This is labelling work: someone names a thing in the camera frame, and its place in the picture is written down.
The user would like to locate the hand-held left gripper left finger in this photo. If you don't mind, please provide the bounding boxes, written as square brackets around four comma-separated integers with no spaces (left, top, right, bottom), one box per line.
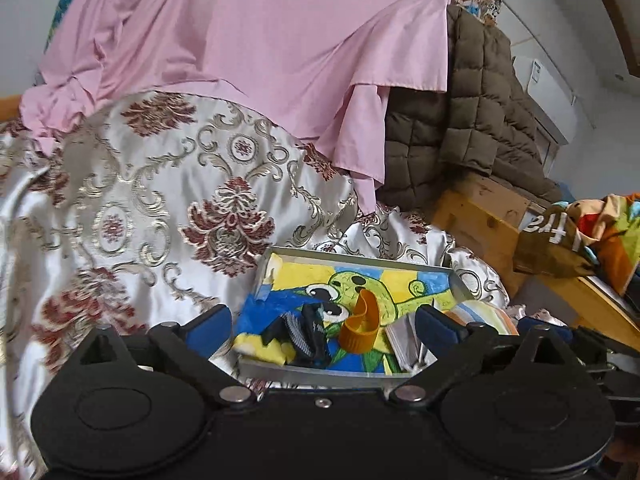
[75,304,258,407]

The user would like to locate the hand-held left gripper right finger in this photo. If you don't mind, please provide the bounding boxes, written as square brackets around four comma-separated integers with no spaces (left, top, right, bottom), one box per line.
[390,305,573,407]

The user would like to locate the wooden bed frame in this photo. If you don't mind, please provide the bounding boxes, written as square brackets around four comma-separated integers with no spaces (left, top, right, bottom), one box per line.
[0,95,640,356]

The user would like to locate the black sock blue print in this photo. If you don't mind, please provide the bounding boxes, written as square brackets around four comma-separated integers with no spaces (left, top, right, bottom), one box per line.
[297,305,333,368]

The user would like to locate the pink bed sheet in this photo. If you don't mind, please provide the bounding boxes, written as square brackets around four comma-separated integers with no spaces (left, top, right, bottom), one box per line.
[20,0,457,216]

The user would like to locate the floral satin blanket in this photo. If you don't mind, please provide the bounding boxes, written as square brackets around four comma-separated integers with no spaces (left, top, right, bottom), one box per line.
[0,87,511,480]

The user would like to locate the white air conditioner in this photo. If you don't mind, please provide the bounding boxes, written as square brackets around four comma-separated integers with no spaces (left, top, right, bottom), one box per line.
[512,55,578,143]

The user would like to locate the orange plastic cup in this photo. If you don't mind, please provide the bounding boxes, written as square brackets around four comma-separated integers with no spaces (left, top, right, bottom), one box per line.
[337,292,382,356]

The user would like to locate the brown quilted jacket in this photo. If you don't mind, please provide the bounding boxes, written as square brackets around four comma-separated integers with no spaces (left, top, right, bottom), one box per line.
[375,5,563,221]

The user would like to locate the black sock white stripes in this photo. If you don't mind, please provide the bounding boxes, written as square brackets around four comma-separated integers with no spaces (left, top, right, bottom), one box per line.
[262,312,312,361]

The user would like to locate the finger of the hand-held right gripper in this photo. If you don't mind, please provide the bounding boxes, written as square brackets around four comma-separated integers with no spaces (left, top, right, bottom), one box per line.
[570,327,628,361]

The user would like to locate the teal orange wall poster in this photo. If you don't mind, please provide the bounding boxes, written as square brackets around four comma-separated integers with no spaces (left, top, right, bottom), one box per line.
[44,0,98,53]

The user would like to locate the striped fluffy towel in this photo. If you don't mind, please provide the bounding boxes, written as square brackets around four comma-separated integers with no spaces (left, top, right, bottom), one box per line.
[442,300,521,338]

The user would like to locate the metal tray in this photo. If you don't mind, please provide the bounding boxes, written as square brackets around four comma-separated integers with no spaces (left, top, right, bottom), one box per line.
[207,246,478,391]

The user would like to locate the cartoon painted sheet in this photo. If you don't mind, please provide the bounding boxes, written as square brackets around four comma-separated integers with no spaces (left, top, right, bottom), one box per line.
[235,252,468,376]

